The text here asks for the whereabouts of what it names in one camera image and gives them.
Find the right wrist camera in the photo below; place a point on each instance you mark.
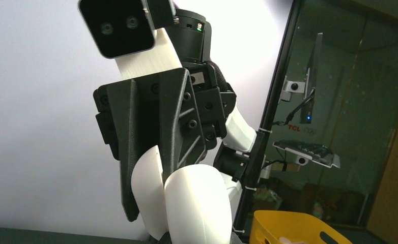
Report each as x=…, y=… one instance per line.
x=133, y=33

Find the white earbud charging case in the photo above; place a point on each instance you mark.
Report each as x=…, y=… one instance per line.
x=192, y=205

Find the white webcam on bracket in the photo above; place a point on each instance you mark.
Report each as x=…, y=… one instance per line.
x=291, y=87

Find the white webcam under tray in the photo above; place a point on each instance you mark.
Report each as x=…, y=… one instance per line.
x=301, y=160

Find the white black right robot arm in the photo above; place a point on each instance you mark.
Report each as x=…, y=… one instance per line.
x=191, y=37

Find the yellow plastic basket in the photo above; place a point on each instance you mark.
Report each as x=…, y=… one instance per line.
x=274, y=226

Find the black monitor on mount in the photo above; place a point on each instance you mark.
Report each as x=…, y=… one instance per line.
x=311, y=81

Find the black front frame post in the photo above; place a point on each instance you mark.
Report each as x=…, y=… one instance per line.
x=273, y=118

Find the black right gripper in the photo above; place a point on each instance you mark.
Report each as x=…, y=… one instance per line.
x=182, y=111

